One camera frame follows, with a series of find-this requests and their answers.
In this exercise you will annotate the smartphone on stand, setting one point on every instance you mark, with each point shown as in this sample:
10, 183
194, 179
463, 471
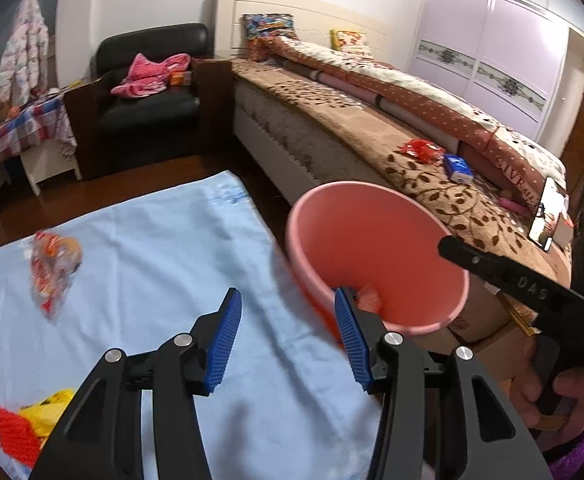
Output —
546, 215

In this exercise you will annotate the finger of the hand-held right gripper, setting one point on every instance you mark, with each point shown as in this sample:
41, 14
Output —
471, 259

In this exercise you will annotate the colourful printed pillow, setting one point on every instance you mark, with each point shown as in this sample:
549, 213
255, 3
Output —
267, 30

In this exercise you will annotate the pink plastic bucket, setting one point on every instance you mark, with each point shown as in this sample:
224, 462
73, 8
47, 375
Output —
371, 240

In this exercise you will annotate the red packet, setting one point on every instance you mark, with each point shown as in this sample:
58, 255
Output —
419, 150

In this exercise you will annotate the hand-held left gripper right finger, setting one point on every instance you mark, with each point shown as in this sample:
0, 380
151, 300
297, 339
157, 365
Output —
351, 340

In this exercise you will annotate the yellow printed wrapper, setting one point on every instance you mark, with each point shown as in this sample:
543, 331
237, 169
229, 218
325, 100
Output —
47, 405

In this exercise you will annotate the yellow flowered pillow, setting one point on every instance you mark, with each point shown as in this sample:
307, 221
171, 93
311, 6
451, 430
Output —
351, 42

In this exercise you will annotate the black armchair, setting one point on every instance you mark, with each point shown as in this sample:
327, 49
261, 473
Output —
142, 115

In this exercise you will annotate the pink cloth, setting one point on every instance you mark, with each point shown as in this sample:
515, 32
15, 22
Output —
147, 72

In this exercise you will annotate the brown leaf blanket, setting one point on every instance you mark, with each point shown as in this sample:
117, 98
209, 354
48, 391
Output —
371, 125

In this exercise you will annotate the clear bread packet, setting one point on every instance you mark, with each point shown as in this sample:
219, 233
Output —
52, 265

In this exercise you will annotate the lilac wardrobe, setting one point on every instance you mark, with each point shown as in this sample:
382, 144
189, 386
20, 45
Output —
471, 25

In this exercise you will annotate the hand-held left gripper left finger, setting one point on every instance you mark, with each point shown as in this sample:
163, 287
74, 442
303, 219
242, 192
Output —
222, 345

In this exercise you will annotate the orange wrapper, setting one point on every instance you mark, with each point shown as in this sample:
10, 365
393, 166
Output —
369, 301

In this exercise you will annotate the light blue cloth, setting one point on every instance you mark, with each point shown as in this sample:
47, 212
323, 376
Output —
147, 260

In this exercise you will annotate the person's right hand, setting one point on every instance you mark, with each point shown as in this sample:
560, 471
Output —
579, 400

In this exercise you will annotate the white wooden bed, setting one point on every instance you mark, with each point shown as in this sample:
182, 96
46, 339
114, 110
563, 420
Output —
272, 7

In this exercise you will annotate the checked tablecloth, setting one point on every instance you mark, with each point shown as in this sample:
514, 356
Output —
17, 130

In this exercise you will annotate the small orange box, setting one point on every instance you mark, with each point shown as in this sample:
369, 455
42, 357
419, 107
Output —
179, 78

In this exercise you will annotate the small pink item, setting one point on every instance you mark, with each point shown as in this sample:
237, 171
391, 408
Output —
514, 205

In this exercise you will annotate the rolled dotted quilt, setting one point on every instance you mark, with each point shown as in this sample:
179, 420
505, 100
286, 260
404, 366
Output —
421, 95

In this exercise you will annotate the small blue box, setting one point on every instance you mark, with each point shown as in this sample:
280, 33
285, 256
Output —
457, 167

